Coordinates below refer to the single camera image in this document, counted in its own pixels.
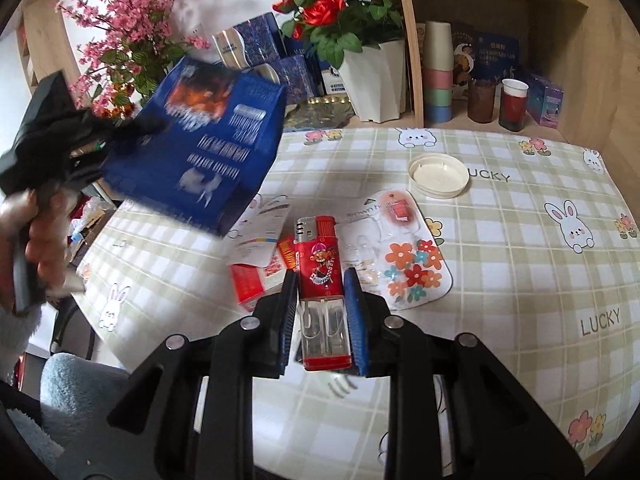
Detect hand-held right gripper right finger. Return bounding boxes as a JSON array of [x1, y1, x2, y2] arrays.
[[342, 266, 586, 480]]

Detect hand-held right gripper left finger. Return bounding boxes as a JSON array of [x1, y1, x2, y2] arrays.
[[85, 270, 301, 480]]

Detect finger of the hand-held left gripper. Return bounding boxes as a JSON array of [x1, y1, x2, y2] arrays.
[[65, 152, 109, 189], [75, 109, 167, 149]]

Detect red lighter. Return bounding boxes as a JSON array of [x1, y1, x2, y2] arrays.
[[292, 216, 353, 372]]

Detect floral hook blister pack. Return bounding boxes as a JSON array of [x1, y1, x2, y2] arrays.
[[345, 187, 453, 311]]

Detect blue coffee box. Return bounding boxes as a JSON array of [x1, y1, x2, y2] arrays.
[[102, 56, 287, 238]]

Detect white round lid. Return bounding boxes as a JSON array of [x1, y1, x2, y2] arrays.
[[407, 152, 471, 200]]

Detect person's left forearm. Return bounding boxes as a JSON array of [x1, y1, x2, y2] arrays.
[[0, 305, 43, 386]]

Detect person's left hand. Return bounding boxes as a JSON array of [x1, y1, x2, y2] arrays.
[[0, 187, 86, 303]]

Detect red cigarette pack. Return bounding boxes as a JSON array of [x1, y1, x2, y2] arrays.
[[229, 232, 301, 313]]

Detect cardboard box with clutter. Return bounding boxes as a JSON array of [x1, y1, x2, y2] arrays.
[[67, 195, 121, 268]]

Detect hook blister pack card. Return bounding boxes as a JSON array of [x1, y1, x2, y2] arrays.
[[225, 195, 291, 268]]

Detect pink blossom plant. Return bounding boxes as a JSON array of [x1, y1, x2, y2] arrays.
[[55, 0, 211, 121]]

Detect gold and blue gift box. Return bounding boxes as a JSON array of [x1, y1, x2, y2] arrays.
[[212, 12, 281, 73], [260, 55, 321, 106]]

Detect plaid bunny print tablecloth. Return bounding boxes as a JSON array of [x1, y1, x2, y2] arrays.
[[70, 125, 640, 466]]

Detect black chair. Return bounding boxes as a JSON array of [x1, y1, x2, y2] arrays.
[[50, 300, 101, 361]]

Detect gold tray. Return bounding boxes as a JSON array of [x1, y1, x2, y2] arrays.
[[285, 95, 358, 133]]

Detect blue and white box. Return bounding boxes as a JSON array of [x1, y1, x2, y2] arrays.
[[320, 62, 348, 96]]

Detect person's grey fleece clothing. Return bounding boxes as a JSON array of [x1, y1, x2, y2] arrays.
[[0, 352, 136, 480]]

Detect red rose plant white pot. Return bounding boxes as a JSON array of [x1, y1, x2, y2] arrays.
[[272, 0, 408, 123]]

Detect brown cup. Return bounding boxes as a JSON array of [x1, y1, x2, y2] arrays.
[[467, 79, 498, 124]]

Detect red cup white rim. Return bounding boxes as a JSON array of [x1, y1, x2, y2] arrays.
[[498, 79, 529, 132]]

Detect stack of pastel cups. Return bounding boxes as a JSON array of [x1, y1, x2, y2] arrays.
[[422, 21, 455, 123]]

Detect small blue box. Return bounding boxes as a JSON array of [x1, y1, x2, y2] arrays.
[[525, 72, 565, 128]]

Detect blue booklet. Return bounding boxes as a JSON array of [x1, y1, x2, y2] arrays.
[[450, 22, 521, 86]]

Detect wooden shelf unit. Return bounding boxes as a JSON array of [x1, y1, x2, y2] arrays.
[[390, 0, 640, 161]]

